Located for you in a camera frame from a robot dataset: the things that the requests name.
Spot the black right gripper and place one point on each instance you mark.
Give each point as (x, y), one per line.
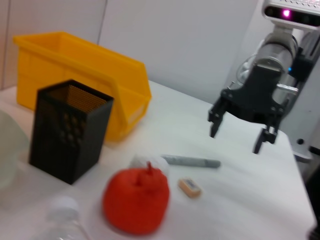
(257, 100)

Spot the grey marker pen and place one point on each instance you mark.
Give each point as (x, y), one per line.
(190, 162)

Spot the beige eraser with barcode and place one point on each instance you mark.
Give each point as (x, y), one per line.
(189, 187)

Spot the white paper ball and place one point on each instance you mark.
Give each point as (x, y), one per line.
(140, 161)

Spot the red-orange knitted fruit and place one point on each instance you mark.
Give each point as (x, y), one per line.
(135, 200)

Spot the clear water bottle green label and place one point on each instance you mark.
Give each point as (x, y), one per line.
(65, 220)

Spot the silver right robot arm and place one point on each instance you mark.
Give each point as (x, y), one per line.
(277, 55)

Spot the black mesh pen holder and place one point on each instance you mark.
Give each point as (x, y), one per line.
(65, 147)

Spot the translucent green fruit bowl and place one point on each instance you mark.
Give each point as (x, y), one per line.
(10, 150)

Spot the grey robot torso column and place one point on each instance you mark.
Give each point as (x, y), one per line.
(310, 100)

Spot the yellow plastic storage bin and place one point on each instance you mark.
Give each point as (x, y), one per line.
(75, 62)

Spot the silver robot head camera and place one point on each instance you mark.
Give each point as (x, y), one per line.
(290, 11)

